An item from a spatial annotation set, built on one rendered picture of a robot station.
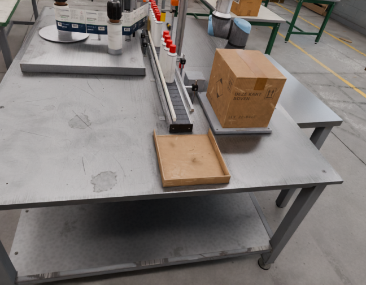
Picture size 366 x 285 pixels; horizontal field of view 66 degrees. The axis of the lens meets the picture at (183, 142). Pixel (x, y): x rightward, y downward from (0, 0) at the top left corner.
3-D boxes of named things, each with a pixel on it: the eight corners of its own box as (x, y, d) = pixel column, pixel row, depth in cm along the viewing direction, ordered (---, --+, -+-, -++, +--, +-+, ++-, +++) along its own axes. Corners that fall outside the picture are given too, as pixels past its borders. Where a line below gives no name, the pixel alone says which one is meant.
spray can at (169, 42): (160, 73, 163) (164, 38, 150) (169, 73, 164) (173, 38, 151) (161, 77, 159) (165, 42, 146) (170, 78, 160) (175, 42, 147)
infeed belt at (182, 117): (140, 16, 250) (140, 11, 248) (149, 17, 252) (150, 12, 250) (171, 130, 129) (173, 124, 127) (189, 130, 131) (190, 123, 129)
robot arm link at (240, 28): (246, 47, 176) (253, 25, 167) (225, 43, 175) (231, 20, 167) (245, 40, 185) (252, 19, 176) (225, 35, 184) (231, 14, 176)
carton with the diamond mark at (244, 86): (205, 95, 156) (216, 47, 139) (245, 95, 162) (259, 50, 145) (222, 128, 134) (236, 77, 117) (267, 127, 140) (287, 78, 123)
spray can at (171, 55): (163, 78, 158) (167, 43, 145) (172, 79, 159) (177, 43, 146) (165, 83, 154) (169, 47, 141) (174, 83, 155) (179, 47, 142)
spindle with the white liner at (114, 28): (107, 48, 178) (105, -2, 159) (122, 50, 180) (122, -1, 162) (107, 55, 172) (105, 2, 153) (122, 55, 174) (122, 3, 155)
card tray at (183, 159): (153, 135, 126) (153, 128, 124) (208, 134, 132) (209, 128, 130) (162, 187, 104) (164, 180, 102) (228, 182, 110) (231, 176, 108)
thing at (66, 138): (44, 8, 241) (43, 5, 239) (210, 21, 276) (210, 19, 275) (-69, 214, 86) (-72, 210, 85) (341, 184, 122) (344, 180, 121)
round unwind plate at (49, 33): (43, 24, 195) (43, 22, 194) (90, 27, 202) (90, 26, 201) (35, 42, 172) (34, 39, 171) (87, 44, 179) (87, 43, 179)
